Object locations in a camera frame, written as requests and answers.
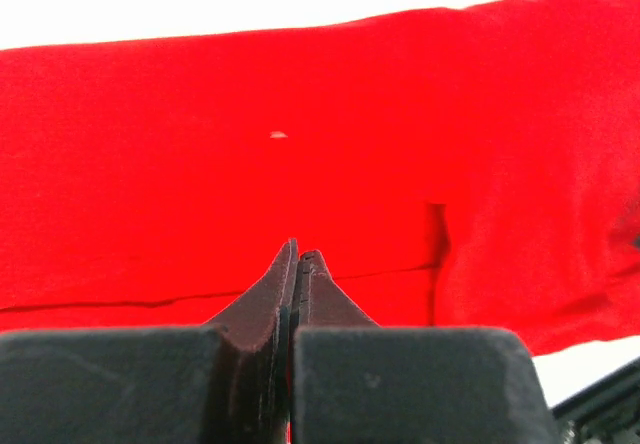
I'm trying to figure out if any red t-shirt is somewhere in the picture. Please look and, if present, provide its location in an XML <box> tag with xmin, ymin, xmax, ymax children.
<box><xmin>1</xmin><ymin>0</ymin><xmax>639</xmax><ymax>354</ymax></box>

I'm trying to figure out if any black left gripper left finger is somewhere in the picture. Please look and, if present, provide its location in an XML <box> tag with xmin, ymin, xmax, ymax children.
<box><xmin>1</xmin><ymin>241</ymin><xmax>298</xmax><ymax>443</ymax></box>

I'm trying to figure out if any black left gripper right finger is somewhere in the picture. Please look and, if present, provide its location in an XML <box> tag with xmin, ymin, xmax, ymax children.
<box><xmin>291</xmin><ymin>251</ymin><xmax>560</xmax><ymax>443</ymax></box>

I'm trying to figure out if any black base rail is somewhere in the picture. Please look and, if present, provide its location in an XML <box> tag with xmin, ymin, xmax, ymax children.
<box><xmin>552</xmin><ymin>358</ymin><xmax>639</xmax><ymax>444</ymax></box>

